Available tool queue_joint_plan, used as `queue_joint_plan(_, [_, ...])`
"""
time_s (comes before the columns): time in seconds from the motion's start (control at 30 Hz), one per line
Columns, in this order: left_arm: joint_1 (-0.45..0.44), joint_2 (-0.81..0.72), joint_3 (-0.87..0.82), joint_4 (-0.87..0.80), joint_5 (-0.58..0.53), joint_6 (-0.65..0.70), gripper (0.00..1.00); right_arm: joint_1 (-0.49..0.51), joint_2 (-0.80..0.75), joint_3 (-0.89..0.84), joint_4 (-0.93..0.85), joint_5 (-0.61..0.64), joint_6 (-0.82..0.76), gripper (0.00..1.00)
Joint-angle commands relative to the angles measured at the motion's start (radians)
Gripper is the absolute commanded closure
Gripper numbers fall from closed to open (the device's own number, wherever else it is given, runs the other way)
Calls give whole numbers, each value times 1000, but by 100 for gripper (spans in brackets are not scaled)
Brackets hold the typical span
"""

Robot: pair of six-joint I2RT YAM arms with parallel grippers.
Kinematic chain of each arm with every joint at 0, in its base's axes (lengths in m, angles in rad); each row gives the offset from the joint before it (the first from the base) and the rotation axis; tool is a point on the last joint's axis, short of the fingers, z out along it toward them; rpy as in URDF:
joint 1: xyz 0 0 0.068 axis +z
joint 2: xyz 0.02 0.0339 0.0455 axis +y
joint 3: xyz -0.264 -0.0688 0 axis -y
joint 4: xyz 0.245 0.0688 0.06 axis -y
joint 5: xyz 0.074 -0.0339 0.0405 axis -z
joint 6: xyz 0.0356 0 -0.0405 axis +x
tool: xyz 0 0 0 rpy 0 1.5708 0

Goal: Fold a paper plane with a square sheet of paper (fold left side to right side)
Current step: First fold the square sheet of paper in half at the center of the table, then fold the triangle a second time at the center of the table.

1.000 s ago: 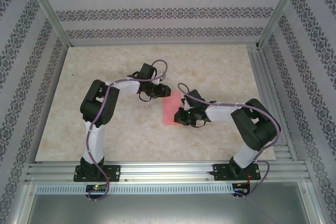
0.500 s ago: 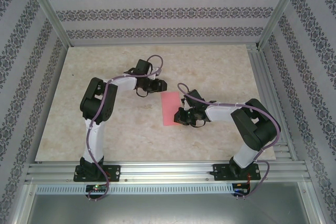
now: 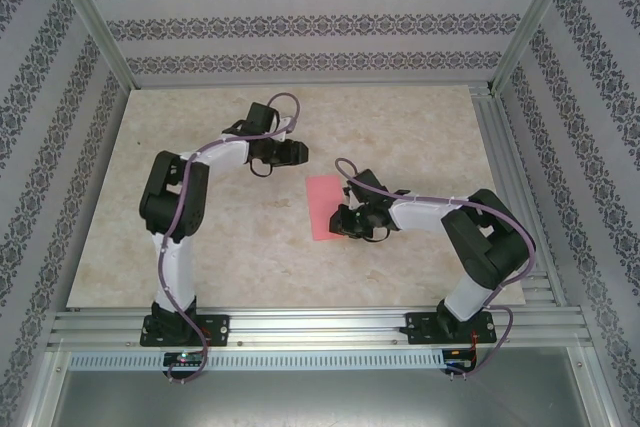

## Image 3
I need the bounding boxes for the pink cloth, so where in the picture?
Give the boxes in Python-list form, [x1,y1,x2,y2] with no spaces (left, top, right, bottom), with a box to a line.
[304,174,356,243]

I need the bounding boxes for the grey sheet metal shelf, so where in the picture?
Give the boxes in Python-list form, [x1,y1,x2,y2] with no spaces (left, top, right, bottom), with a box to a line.
[29,349,621,427]

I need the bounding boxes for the small circuit board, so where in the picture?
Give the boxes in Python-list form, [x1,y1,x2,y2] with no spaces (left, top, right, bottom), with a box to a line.
[443,348,476,366]
[163,351,205,367]

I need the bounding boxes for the aluminium mounting rail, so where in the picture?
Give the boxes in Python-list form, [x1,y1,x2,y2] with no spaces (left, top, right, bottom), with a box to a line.
[47,307,594,352]

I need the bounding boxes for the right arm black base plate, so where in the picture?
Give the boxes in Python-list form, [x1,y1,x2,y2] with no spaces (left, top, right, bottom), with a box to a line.
[405,311,497,347]

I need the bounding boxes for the slotted grey cable duct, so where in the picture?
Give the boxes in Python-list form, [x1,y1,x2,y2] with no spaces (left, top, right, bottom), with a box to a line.
[67,349,449,372]

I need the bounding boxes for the aluminium side rail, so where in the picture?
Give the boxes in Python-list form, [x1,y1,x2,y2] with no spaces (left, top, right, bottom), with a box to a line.
[469,84,566,308]

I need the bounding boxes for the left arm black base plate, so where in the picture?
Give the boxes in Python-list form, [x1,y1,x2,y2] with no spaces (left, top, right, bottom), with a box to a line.
[139,314,232,348]

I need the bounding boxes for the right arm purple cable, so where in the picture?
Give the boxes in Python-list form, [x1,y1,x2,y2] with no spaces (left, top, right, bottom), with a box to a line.
[333,156,537,383]

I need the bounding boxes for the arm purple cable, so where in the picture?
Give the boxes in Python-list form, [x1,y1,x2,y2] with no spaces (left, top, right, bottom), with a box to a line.
[333,156,537,383]
[157,91,302,387]

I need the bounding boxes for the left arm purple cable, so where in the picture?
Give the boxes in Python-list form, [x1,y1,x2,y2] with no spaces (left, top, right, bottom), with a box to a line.
[157,91,302,387]

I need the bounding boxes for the aluminium frame post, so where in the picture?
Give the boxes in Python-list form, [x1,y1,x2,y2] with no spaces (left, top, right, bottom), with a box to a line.
[46,0,137,93]
[488,0,585,94]

